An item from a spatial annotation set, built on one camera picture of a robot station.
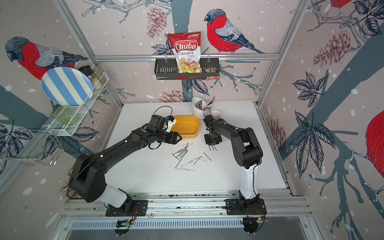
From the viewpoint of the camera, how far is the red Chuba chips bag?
806mm

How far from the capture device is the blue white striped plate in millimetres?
687

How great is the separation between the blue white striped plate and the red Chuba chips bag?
511mm
